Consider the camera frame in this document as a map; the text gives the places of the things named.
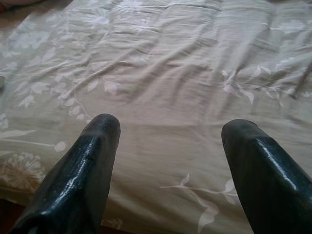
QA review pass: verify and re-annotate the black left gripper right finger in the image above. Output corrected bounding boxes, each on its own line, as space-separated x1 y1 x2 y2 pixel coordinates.
221 118 312 234

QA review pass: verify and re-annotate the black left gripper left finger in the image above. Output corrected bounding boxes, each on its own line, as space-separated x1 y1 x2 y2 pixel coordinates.
9 113 122 234

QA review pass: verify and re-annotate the grey floral bed sheet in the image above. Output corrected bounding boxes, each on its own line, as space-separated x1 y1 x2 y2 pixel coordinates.
0 0 312 234

